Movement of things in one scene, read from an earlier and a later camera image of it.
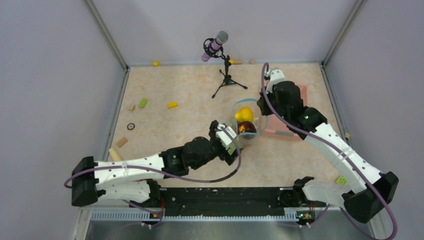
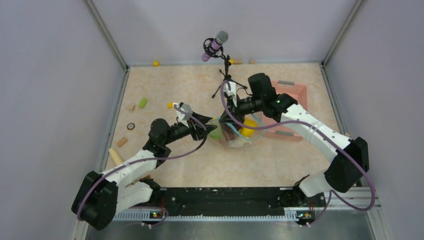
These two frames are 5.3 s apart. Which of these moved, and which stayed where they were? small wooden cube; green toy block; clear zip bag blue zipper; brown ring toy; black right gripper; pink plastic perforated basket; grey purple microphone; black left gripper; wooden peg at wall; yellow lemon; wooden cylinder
Moved: yellow lemon; clear zip bag blue zipper; black right gripper; black left gripper
Stayed: wooden peg at wall; pink plastic perforated basket; small wooden cube; green toy block; wooden cylinder; brown ring toy; grey purple microphone
